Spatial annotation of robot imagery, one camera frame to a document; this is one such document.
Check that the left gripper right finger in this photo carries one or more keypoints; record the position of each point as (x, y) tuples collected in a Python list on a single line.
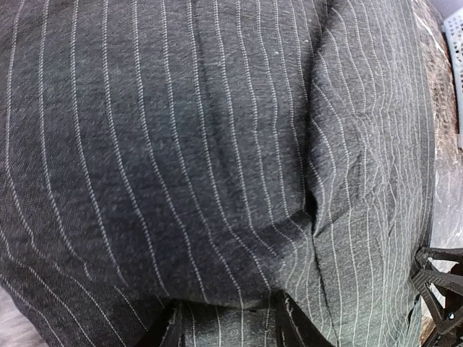
[(293, 327)]

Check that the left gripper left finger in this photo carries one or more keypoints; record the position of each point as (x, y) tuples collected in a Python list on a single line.
[(167, 330)]

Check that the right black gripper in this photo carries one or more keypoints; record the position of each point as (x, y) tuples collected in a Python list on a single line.
[(438, 278)]

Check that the black pinstriped long sleeve shirt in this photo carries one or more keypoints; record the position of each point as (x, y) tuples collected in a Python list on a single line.
[(215, 153)]

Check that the white perforated plastic basket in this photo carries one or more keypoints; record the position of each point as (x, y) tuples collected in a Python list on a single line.
[(453, 31)]

